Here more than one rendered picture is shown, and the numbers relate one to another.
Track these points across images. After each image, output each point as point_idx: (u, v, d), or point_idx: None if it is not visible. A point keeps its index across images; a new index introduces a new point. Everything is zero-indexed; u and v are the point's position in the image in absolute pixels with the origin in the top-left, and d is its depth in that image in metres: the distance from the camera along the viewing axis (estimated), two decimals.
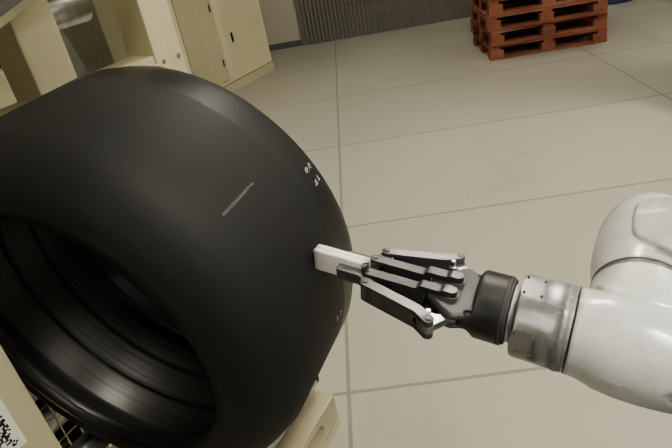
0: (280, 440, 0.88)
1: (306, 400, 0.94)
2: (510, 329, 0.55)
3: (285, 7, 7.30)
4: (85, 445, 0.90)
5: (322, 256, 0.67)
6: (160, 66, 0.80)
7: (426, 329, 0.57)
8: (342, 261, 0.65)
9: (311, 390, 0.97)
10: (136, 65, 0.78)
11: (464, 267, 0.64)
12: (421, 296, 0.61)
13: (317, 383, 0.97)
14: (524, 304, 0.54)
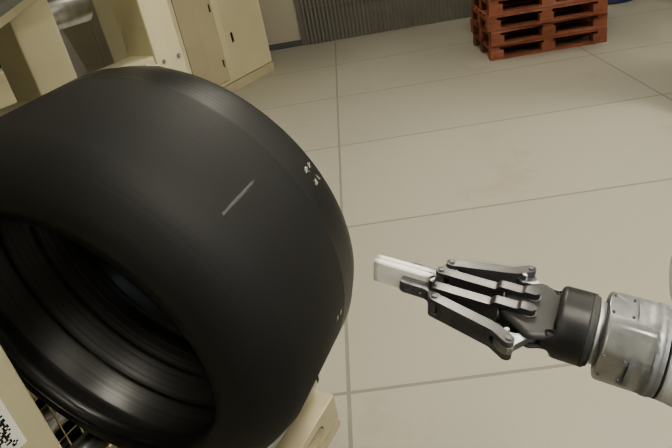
0: (280, 440, 0.88)
1: (306, 400, 0.94)
2: (599, 351, 0.51)
3: (285, 7, 7.30)
4: (86, 446, 0.90)
5: (383, 267, 0.63)
6: (160, 66, 0.80)
7: (506, 350, 0.53)
8: (406, 273, 0.62)
9: (311, 390, 0.97)
10: (136, 65, 0.78)
11: (536, 281, 0.61)
12: (495, 313, 0.57)
13: (317, 383, 0.97)
14: (615, 325, 0.51)
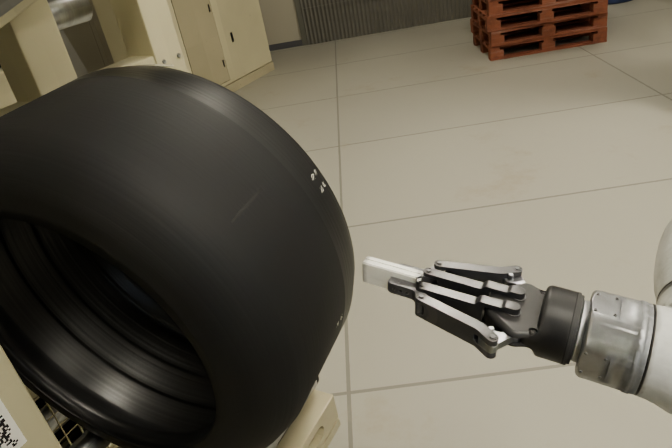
0: (280, 436, 0.87)
1: None
2: (581, 349, 0.52)
3: (285, 7, 7.30)
4: (82, 443, 0.90)
5: (372, 269, 0.64)
6: (168, 66, 0.80)
7: (490, 348, 0.54)
8: (393, 274, 0.63)
9: (314, 388, 0.96)
10: (144, 65, 0.77)
11: (522, 281, 0.62)
12: (480, 312, 0.58)
13: (317, 379, 0.96)
14: (597, 323, 0.51)
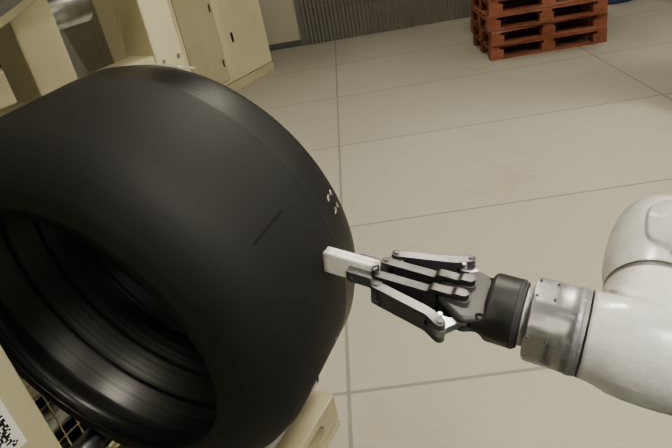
0: None
1: None
2: (523, 333, 0.54)
3: (285, 7, 7.30)
4: (74, 442, 0.92)
5: (332, 259, 0.66)
6: (190, 68, 0.79)
7: (438, 332, 0.56)
8: (352, 264, 0.65)
9: None
10: (167, 65, 0.76)
11: (475, 270, 0.64)
12: (432, 299, 0.60)
13: None
14: (537, 307, 0.54)
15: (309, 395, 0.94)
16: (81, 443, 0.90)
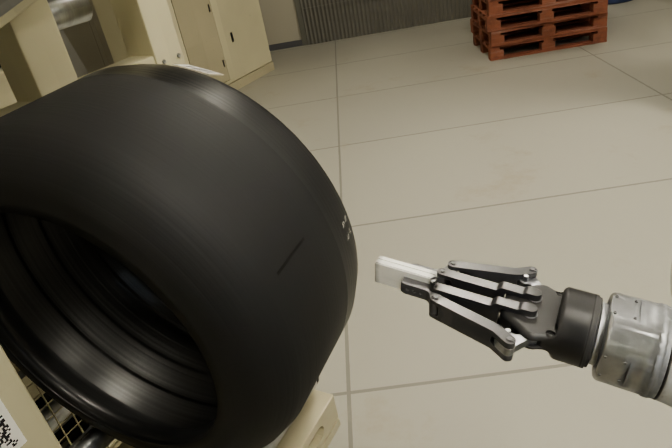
0: None
1: None
2: (600, 352, 0.51)
3: (285, 7, 7.30)
4: None
5: (384, 269, 0.63)
6: (218, 75, 0.78)
7: (507, 351, 0.53)
8: (407, 275, 0.62)
9: None
10: (197, 71, 0.76)
11: (537, 282, 0.61)
12: (496, 314, 0.57)
13: None
14: (616, 326, 0.51)
15: None
16: None
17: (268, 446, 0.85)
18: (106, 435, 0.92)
